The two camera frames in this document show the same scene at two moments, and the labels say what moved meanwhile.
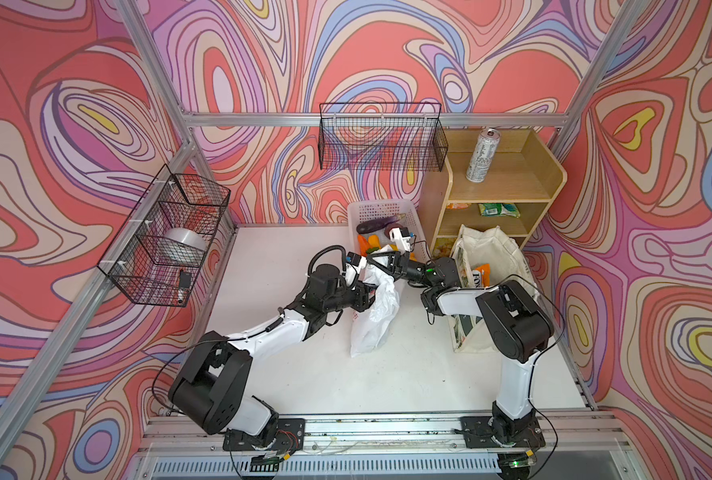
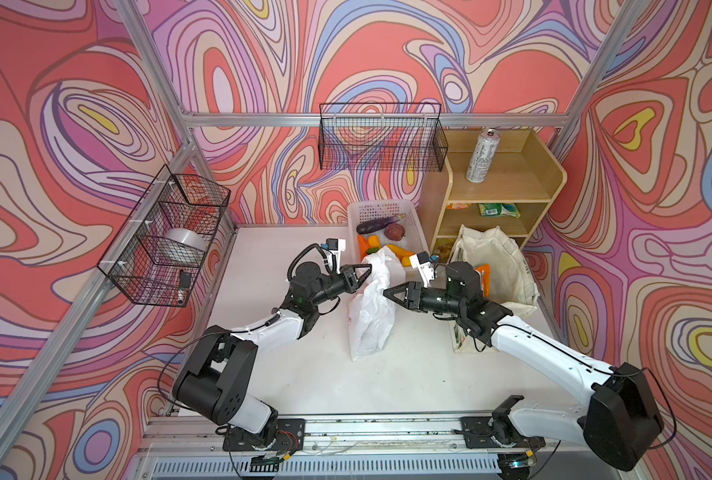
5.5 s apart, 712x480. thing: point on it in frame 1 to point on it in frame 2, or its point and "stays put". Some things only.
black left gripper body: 356,300 to 330,288
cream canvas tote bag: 488,256 stays put
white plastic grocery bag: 373,326 stays put
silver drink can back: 483,155 stays put
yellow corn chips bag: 443,247 stays put
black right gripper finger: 386,260 to 403,294
